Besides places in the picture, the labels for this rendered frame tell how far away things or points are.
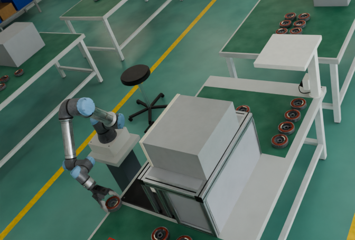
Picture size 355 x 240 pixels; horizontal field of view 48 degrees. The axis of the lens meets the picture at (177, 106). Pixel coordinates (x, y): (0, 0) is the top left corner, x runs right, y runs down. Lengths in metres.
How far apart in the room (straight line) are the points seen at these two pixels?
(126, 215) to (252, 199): 0.82
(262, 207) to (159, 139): 0.75
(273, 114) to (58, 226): 2.25
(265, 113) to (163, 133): 1.04
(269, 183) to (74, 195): 2.24
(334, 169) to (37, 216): 2.80
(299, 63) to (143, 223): 1.42
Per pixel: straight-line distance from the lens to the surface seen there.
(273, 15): 4.30
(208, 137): 2.14
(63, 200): 4.27
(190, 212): 2.37
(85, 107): 2.66
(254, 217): 2.47
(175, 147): 2.15
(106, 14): 5.68
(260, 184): 2.60
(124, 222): 2.72
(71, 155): 2.80
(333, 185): 3.52
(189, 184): 2.23
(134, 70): 4.48
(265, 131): 2.92
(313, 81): 3.05
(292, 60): 2.74
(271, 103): 3.13
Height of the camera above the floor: 2.74
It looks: 36 degrees down
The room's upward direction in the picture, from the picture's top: 21 degrees counter-clockwise
